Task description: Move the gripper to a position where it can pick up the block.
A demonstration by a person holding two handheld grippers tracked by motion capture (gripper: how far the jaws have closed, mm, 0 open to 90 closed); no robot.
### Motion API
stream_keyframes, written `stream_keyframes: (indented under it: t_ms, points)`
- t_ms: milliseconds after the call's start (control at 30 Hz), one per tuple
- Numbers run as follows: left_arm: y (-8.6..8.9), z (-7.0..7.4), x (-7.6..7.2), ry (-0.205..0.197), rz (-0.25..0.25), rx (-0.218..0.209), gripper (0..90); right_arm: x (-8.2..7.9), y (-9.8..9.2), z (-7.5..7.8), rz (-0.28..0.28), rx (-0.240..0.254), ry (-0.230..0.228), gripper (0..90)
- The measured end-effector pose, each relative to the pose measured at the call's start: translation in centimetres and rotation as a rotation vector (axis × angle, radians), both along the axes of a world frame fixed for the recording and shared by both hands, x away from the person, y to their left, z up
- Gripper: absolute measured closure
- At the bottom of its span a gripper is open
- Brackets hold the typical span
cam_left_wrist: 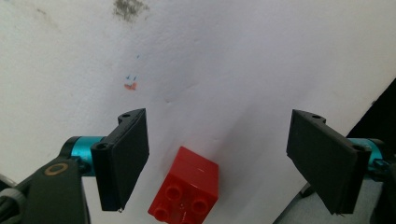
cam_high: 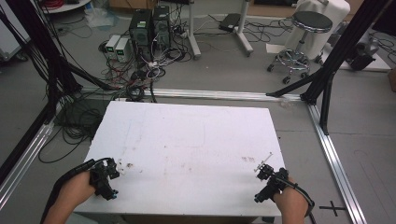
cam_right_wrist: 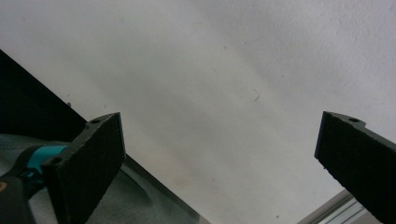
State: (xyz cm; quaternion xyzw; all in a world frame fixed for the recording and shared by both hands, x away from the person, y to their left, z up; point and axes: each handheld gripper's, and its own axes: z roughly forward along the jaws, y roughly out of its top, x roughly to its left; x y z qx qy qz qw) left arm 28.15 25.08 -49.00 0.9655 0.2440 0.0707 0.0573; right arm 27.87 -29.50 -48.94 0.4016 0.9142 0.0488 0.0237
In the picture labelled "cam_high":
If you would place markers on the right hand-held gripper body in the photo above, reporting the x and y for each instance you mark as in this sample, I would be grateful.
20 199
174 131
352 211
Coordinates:
274 186

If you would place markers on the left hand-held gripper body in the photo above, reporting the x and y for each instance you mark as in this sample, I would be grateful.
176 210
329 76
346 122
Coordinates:
100 183

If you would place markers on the thin grey stick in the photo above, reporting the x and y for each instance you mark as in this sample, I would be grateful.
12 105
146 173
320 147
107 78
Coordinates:
264 161

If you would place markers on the person's right hand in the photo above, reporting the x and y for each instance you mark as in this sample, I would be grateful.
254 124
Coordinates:
290 199

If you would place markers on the person's left hand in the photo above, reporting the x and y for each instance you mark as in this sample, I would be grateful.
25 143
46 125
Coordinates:
77 191

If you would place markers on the black floor mat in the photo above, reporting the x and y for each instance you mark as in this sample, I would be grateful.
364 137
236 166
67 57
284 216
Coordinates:
81 113

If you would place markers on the white power supply unit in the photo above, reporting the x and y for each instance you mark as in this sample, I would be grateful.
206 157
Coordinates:
111 45
122 49

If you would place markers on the white table leg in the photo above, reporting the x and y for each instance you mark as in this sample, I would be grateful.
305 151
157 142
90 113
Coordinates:
244 34
193 34

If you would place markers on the black computer tower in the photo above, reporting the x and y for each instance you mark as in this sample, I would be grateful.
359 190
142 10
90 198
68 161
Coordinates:
140 28
162 26

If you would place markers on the clear plastic bag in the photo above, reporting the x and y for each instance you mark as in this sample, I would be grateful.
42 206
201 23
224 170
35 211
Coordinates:
99 17

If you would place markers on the grey and black machine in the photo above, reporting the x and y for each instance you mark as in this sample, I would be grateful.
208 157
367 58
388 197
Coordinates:
362 56

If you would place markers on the flat black box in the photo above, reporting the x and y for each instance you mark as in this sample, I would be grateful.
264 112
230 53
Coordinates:
229 22

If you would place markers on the brown cardboard box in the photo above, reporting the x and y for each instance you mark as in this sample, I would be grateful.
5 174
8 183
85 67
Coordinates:
392 80

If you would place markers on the black round stool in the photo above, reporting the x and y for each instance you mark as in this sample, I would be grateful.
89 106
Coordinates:
311 22

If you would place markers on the white board panel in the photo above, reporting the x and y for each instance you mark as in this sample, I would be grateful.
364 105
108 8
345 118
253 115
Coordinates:
7 37

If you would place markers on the white round table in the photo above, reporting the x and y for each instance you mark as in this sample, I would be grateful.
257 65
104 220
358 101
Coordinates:
67 5

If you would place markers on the aluminium floor rail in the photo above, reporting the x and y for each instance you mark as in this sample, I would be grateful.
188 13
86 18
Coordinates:
25 155
336 168
218 94

